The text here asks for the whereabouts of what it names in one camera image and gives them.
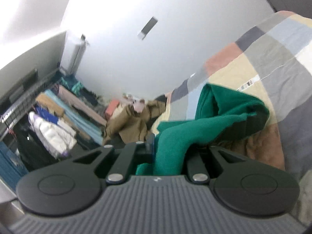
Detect patchwork bed quilt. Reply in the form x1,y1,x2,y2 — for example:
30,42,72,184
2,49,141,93
151,11,311,224

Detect hanging light blue garment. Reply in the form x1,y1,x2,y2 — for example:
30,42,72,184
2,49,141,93
44,89,103,145

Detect wall switch panel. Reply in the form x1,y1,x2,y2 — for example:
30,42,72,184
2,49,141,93
137,16,158,40

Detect white puffer jacket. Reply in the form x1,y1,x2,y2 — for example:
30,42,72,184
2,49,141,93
28,112,77,159

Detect orange box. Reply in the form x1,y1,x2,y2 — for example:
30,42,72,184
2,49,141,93
104,99,120,121

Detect white air conditioner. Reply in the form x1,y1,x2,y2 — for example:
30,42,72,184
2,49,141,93
67,34,89,75

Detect green hoodie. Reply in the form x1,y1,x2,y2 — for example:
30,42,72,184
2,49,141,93
136,83,270,176

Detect brown garment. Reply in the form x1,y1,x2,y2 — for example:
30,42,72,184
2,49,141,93
102,98,168,145

